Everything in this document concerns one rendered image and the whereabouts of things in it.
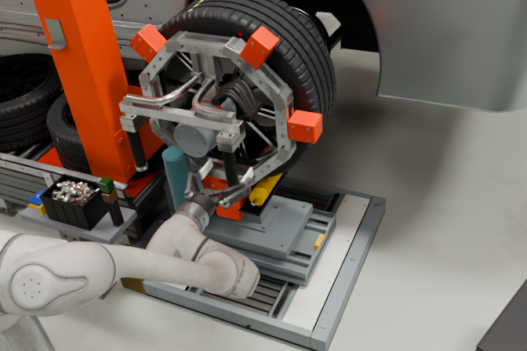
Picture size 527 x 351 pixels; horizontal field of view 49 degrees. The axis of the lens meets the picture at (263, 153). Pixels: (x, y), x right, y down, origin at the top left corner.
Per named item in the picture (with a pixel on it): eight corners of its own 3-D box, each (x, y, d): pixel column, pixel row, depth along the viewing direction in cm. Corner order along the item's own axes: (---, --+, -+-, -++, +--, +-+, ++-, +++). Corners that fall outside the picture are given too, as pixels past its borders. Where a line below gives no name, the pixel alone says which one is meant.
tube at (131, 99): (204, 82, 185) (199, 52, 178) (172, 113, 171) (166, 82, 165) (158, 74, 191) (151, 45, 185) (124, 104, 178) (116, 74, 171)
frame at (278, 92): (299, 184, 202) (290, 43, 170) (292, 197, 197) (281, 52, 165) (169, 156, 223) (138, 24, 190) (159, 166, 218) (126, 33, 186)
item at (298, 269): (336, 228, 253) (336, 211, 247) (307, 288, 228) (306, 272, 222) (234, 203, 272) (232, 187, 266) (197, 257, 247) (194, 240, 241)
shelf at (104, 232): (137, 215, 220) (136, 210, 218) (110, 247, 208) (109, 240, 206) (51, 192, 236) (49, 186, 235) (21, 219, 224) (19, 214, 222)
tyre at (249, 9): (234, 160, 246) (369, 122, 206) (207, 194, 229) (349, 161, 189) (146, 24, 223) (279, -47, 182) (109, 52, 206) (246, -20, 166)
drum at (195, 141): (242, 127, 198) (238, 92, 189) (212, 164, 183) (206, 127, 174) (206, 121, 203) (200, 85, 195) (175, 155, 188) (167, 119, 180)
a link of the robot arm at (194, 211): (202, 242, 154) (213, 228, 158) (198, 218, 149) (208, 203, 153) (174, 234, 158) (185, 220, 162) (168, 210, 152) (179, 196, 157)
